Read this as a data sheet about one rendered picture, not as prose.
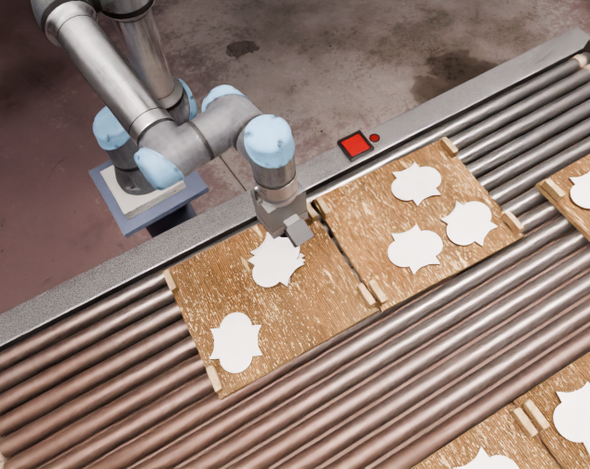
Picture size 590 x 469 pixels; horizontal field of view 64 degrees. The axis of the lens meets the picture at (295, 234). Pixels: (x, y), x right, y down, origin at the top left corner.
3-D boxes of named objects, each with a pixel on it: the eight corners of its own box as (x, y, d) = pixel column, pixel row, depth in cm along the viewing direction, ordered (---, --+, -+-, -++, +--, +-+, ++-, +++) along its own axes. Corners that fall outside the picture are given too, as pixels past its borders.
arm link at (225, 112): (177, 104, 79) (214, 144, 74) (232, 73, 82) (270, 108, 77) (189, 136, 86) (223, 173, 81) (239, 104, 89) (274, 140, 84)
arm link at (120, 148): (101, 151, 130) (78, 115, 119) (143, 126, 134) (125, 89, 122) (122, 177, 125) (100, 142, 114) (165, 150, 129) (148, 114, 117)
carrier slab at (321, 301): (164, 274, 120) (162, 271, 118) (305, 203, 127) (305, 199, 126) (221, 400, 105) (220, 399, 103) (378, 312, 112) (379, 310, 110)
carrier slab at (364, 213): (312, 202, 127) (312, 199, 126) (440, 141, 134) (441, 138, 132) (382, 313, 112) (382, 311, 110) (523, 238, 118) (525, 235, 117)
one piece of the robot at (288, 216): (279, 225, 80) (287, 264, 94) (322, 197, 82) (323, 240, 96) (242, 178, 85) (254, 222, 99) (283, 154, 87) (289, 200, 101)
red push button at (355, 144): (341, 144, 136) (341, 141, 135) (358, 136, 137) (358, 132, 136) (352, 159, 133) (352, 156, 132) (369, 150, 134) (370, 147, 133)
